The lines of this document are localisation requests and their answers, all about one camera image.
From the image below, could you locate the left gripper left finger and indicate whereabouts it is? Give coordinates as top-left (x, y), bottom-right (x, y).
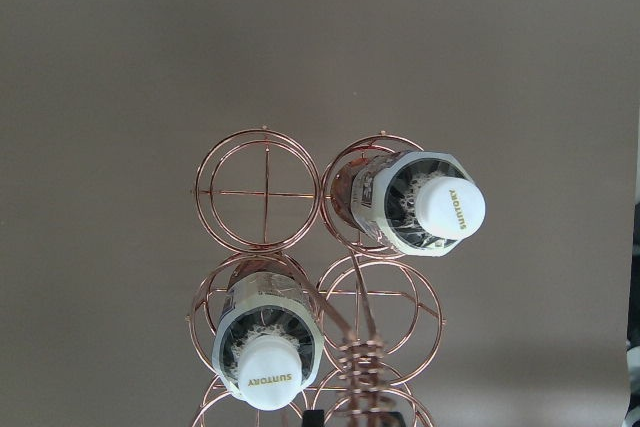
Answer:
top-left (301, 410), bottom-right (325, 427)

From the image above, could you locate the copper wire bottle basket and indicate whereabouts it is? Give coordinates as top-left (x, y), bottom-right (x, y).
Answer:
top-left (186, 127), bottom-right (446, 426)

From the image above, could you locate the tea bottle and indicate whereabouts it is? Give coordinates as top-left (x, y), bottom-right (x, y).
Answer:
top-left (330, 150), bottom-right (486, 257)
top-left (212, 271), bottom-right (324, 411)

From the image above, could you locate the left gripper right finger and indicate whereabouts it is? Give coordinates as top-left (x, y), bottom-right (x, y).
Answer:
top-left (379, 411), bottom-right (404, 427)

